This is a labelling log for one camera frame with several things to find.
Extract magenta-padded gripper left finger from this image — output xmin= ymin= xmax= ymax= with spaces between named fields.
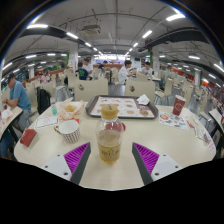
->
xmin=42 ymin=142 xmax=92 ymax=186

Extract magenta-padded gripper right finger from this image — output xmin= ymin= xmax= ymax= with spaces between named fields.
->
xmin=131 ymin=142 xmax=183 ymax=186

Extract white patterned mug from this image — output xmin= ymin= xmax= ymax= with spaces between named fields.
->
xmin=53 ymin=119 xmax=82 ymax=145

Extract red pouch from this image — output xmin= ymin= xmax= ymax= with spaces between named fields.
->
xmin=19 ymin=128 xmax=38 ymax=148

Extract white printed card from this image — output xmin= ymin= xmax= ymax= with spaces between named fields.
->
xmin=34 ymin=115 xmax=60 ymax=130

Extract colourful printed flyer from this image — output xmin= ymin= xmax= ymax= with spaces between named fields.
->
xmin=158 ymin=111 xmax=191 ymax=131

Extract small green-tinted bottle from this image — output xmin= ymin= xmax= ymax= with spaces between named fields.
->
xmin=51 ymin=103 xmax=59 ymax=116

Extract clear plastic food bag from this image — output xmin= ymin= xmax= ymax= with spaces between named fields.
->
xmin=54 ymin=97 xmax=86 ymax=121

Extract yellow-capped clear drink bottle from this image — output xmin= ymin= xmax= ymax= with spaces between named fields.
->
xmin=95 ymin=104 xmax=125 ymax=166

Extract flat round red coaster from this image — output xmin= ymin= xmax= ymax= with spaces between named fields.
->
xmin=114 ymin=122 xmax=127 ymax=132

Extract red paper cup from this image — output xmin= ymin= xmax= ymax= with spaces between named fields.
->
xmin=172 ymin=94 xmax=187 ymax=117

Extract dark brown food tray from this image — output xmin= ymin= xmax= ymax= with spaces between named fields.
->
xmin=85 ymin=94 xmax=160 ymax=120

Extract beige side table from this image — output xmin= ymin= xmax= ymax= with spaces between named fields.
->
xmin=0 ymin=105 xmax=25 ymax=144

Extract black backpack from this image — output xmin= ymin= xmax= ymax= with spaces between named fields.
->
xmin=36 ymin=86 xmax=52 ymax=116

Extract crumpled white napkin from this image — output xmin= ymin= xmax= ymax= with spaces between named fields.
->
xmin=136 ymin=93 xmax=151 ymax=106

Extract printed paper tray liner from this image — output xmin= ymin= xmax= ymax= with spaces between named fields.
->
xmin=90 ymin=96 xmax=156 ymax=118

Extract group of beige chairs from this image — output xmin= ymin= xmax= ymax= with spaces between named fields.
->
xmin=153 ymin=68 xmax=209 ymax=116

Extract person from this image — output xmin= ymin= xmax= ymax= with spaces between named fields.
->
xmin=116 ymin=59 xmax=135 ymax=85
xmin=75 ymin=61 xmax=90 ymax=81
xmin=83 ymin=58 xmax=95 ymax=80
xmin=97 ymin=60 xmax=110 ymax=75
xmin=139 ymin=61 xmax=155 ymax=77
xmin=37 ymin=71 xmax=48 ymax=85
xmin=0 ymin=72 xmax=33 ymax=158

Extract beige chair with round emblem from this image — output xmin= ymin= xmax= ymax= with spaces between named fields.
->
xmin=124 ymin=78 xmax=157 ymax=102
xmin=73 ymin=78 xmax=110 ymax=102

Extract ceiling strip lights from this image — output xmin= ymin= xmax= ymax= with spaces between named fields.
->
xmin=1 ymin=12 xmax=224 ymax=81

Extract ceiling air conditioner unit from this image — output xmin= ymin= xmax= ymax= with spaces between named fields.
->
xmin=81 ymin=23 xmax=102 ymax=36

